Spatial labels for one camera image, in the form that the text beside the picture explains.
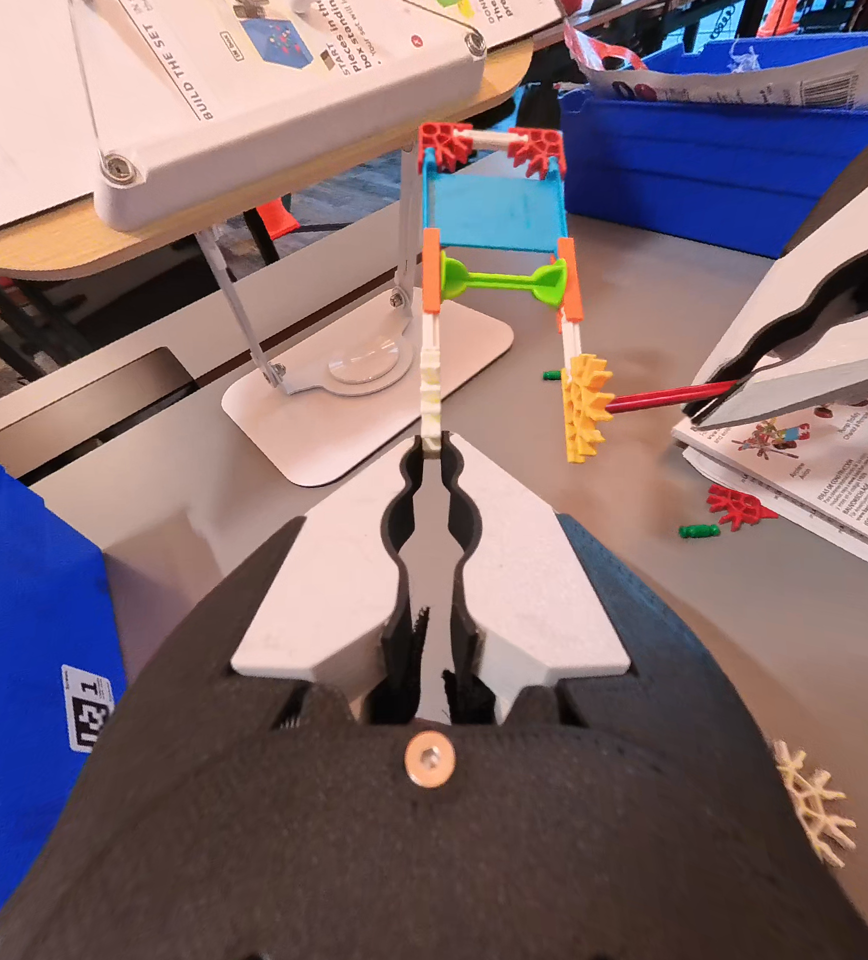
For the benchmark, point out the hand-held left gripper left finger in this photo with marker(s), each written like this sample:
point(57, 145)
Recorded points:
point(321, 592)

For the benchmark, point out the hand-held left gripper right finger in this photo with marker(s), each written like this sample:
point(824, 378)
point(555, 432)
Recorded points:
point(539, 592)

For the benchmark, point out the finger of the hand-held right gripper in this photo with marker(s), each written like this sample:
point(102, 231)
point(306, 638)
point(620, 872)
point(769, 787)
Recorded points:
point(816, 277)
point(839, 367)

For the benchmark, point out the instruction leaflet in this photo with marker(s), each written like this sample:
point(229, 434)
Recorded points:
point(854, 480)

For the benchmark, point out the long red toy rod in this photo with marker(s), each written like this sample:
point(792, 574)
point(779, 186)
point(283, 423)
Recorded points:
point(666, 396)

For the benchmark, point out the blue storage bin with tag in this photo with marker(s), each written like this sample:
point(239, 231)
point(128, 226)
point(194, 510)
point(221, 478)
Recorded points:
point(21, 600)

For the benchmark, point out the colourful toy construction model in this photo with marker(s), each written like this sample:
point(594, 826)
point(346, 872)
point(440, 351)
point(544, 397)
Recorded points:
point(494, 210)

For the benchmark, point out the white snowflake connector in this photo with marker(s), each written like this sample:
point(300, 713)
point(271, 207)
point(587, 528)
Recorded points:
point(809, 795)

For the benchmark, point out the crumpled printed bag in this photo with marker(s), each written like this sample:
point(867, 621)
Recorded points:
point(741, 86)

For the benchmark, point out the red fan connector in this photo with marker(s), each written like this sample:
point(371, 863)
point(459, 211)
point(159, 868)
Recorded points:
point(738, 506)

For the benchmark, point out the plain blue storage bin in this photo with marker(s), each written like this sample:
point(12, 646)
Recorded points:
point(666, 172)

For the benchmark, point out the white paper sheet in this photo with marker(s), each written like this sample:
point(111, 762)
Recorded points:
point(14, 112)
point(509, 19)

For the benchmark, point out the printed instruction card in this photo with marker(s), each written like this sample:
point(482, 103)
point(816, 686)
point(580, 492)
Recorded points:
point(269, 52)

